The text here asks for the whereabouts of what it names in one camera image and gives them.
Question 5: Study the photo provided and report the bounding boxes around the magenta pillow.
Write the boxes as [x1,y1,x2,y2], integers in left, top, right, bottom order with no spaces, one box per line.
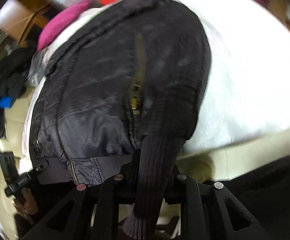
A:
[37,0,92,51]

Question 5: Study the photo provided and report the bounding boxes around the white bed blanket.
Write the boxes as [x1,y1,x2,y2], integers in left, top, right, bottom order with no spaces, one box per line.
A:
[22,0,290,159]

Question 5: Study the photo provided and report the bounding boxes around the black quilted jacket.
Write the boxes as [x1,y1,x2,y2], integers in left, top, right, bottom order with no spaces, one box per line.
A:
[29,0,211,239]

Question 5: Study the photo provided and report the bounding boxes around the person's left hand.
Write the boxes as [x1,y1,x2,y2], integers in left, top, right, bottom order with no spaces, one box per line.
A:
[14,188,38,218]

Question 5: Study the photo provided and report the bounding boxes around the grey folded clothes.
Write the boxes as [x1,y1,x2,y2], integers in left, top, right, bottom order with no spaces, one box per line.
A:
[25,50,46,87]

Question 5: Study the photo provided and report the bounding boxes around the black puffer coat pile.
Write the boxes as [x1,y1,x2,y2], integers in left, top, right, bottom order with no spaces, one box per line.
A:
[0,47,36,101]

